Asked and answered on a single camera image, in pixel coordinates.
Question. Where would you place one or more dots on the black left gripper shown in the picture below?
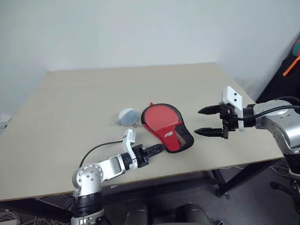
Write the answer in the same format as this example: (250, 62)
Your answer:
(141, 155)

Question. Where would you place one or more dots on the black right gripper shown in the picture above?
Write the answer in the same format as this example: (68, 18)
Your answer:
(229, 119)

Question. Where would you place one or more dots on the red black paddle case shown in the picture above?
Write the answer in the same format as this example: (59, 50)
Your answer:
(173, 141)

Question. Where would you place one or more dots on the grey white plush pendant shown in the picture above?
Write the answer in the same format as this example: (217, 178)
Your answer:
(127, 117)

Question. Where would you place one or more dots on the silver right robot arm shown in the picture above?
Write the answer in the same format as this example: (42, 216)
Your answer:
(276, 122)

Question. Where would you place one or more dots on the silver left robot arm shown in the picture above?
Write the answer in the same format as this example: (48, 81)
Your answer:
(93, 173)

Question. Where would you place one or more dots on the black metal table leg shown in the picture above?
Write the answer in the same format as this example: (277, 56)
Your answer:
(236, 178)

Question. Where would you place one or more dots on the dark rounded shape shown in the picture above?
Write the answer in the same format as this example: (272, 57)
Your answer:
(137, 214)
(193, 214)

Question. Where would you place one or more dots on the black bag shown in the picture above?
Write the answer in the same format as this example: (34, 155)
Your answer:
(279, 86)

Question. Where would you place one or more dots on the black chair base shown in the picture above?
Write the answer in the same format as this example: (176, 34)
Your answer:
(287, 189)

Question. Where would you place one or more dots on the teal orange object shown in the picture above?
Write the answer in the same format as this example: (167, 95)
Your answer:
(297, 47)

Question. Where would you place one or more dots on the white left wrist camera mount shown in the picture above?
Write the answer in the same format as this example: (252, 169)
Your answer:
(127, 140)

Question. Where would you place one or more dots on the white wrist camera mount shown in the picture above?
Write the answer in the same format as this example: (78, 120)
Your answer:
(127, 140)
(233, 96)

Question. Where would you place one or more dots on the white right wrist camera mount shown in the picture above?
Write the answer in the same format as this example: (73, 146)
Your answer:
(233, 96)

